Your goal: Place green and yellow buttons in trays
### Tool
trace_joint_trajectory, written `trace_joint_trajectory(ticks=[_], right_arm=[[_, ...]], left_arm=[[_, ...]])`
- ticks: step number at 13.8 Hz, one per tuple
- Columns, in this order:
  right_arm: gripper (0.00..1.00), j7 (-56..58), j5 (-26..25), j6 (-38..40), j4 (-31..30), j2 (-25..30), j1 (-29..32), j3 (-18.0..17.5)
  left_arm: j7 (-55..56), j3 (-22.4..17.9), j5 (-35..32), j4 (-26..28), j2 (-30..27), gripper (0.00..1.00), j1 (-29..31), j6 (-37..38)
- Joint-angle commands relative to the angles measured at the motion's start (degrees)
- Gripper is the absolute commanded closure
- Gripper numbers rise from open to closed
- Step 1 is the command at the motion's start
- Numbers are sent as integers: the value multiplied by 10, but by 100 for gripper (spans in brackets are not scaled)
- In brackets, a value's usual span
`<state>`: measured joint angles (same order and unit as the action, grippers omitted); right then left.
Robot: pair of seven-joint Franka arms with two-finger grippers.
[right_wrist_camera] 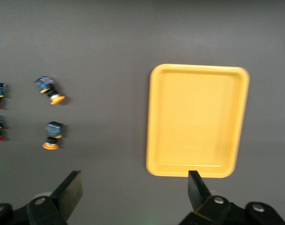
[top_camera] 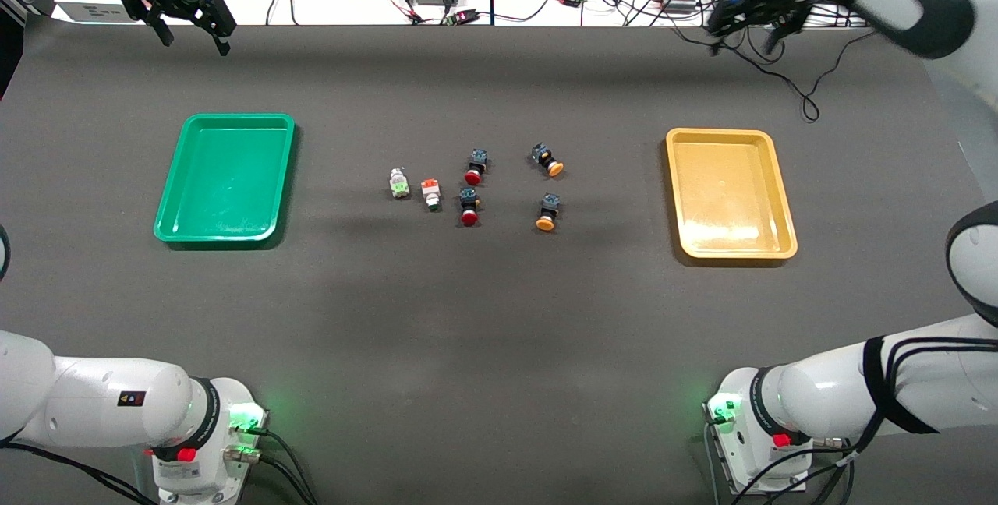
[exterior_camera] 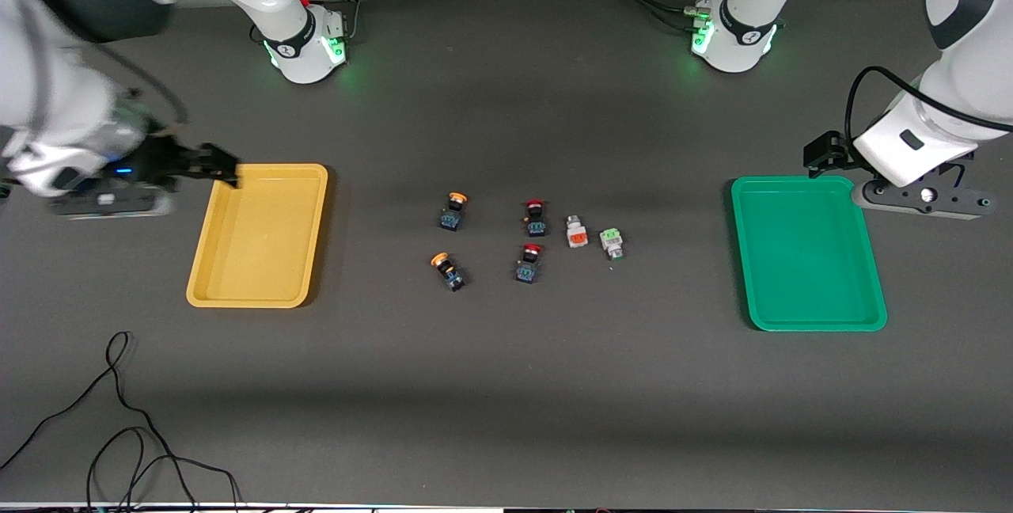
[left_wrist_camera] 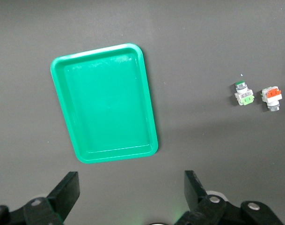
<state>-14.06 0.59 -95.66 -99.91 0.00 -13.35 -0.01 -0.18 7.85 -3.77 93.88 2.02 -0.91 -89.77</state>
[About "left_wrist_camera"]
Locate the green plastic tray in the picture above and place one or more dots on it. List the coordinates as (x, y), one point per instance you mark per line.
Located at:
(104, 105)

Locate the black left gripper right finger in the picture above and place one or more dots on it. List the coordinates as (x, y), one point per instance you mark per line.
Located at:
(198, 199)

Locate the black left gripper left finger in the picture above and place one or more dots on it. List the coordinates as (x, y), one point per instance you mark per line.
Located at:
(62, 197)

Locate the white orange switch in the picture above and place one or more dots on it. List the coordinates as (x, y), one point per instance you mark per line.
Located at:
(272, 96)

